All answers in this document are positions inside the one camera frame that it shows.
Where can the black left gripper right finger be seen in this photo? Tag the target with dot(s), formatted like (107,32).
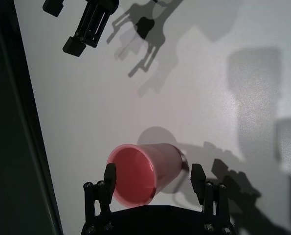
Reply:
(208,198)

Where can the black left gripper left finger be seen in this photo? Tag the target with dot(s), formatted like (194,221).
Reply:
(103,195)

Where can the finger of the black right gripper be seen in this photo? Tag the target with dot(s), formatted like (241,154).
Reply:
(54,7)
(91,27)

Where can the pink plastic cup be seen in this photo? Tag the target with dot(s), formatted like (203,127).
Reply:
(140,176)

